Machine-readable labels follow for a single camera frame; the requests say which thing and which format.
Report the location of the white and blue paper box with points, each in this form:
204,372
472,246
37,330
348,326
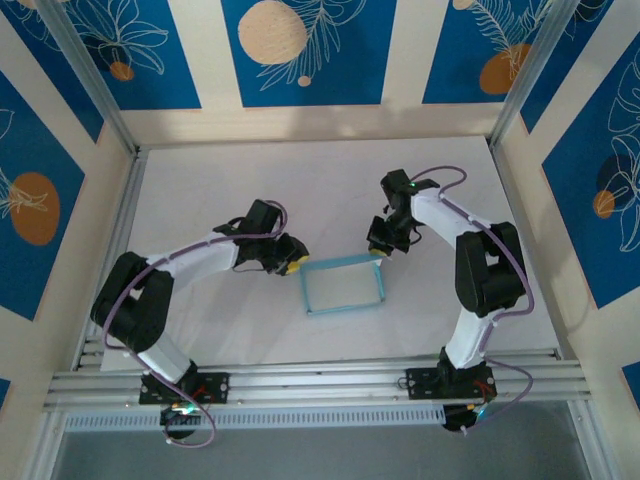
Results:
340,285

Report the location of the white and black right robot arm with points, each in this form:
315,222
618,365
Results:
440,215

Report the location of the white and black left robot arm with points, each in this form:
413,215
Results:
200,260

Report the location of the black arm base unit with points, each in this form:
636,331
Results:
455,420
170,422

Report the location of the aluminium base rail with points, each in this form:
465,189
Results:
320,385

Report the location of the aluminium side rail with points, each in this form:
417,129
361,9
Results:
131,200

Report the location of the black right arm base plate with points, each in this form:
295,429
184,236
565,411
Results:
420,382

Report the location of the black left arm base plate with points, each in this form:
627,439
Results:
215,387

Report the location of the aluminium frame post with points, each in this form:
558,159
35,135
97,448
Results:
91,75
534,75

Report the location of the aluminium frame leg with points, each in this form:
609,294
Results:
47,450
587,445

